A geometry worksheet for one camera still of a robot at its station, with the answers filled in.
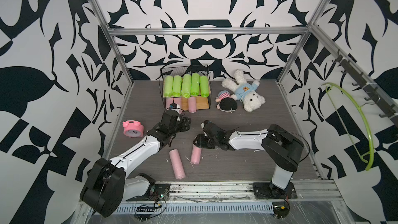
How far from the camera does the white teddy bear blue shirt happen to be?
101 centimetres

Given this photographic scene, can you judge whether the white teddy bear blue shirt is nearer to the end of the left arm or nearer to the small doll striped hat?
the small doll striped hat

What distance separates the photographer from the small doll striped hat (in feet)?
3.28
